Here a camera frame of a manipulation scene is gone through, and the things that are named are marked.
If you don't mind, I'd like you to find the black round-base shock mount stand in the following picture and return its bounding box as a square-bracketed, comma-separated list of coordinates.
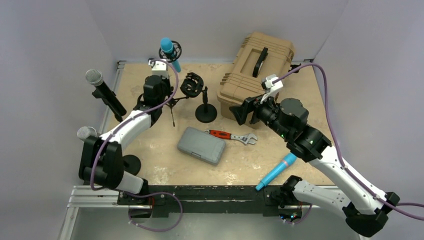
[180, 72, 218, 124]

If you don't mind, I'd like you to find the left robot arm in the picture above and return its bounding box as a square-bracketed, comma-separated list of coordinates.
[78, 75, 173, 205]

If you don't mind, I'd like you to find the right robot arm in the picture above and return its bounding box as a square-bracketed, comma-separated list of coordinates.
[230, 96, 400, 238]

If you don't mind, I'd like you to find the grey plastic case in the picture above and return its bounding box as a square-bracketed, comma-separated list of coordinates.
[177, 127, 226, 166]

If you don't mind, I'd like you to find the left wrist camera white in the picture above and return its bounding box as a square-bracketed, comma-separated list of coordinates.
[148, 58, 169, 80]

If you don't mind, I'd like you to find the blue microphone with pink band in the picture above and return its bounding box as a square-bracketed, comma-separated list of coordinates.
[255, 153, 297, 191]

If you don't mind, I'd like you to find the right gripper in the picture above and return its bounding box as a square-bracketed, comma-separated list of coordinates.
[229, 90, 291, 140]

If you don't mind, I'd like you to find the tan plastic tool case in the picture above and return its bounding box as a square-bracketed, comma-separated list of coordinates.
[216, 32, 296, 121]

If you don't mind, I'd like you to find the black mic stand front left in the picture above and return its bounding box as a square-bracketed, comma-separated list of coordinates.
[122, 154, 142, 176]

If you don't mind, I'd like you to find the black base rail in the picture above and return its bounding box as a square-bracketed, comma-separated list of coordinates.
[117, 184, 314, 220]

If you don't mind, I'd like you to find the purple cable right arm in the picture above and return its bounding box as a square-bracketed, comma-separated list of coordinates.
[273, 62, 424, 222]

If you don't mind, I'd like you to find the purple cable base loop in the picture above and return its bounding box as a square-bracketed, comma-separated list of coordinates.
[128, 192, 185, 233]

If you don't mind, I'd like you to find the black tripod shock mount stand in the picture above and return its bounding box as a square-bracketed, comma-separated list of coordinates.
[158, 40, 190, 128]

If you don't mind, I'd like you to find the red-handled adjustable wrench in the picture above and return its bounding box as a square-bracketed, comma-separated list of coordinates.
[204, 129, 258, 145]

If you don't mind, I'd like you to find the silver microphone front left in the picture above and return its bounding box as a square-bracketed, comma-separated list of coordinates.
[76, 126, 98, 141]

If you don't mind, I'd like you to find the black microphone silver grille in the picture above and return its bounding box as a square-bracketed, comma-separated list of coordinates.
[85, 69, 127, 122]

